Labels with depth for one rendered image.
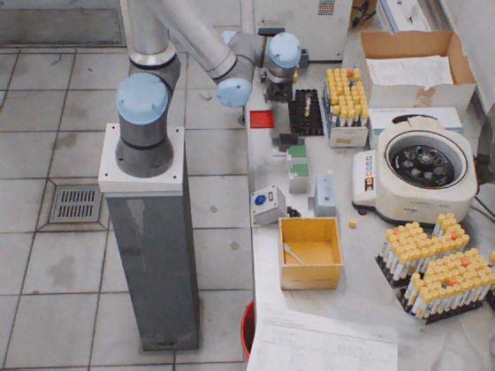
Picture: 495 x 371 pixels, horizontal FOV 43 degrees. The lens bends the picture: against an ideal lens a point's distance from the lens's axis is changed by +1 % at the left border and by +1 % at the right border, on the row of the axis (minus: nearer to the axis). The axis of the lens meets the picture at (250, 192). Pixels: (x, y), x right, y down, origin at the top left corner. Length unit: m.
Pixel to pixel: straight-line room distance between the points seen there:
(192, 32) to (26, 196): 1.70
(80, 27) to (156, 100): 2.07
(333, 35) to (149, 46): 0.65
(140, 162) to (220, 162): 1.33
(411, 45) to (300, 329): 0.97
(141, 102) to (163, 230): 0.41
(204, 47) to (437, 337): 0.80
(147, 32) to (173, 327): 1.08
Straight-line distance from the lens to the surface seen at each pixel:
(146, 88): 1.50
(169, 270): 1.90
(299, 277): 1.40
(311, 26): 1.93
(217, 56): 1.37
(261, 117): 1.80
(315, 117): 1.78
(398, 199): 1.52
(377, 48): 1.95
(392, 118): 1.75
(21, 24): 3.59
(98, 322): 2.45
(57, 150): 3.04
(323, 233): 1.49
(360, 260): 1.51
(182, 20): 1.33
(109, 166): 1.64
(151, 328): 2.21
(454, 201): 1.54
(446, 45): 2.00
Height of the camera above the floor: 2.10
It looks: 50 degrees down
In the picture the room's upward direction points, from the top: 2 degrees clockwise
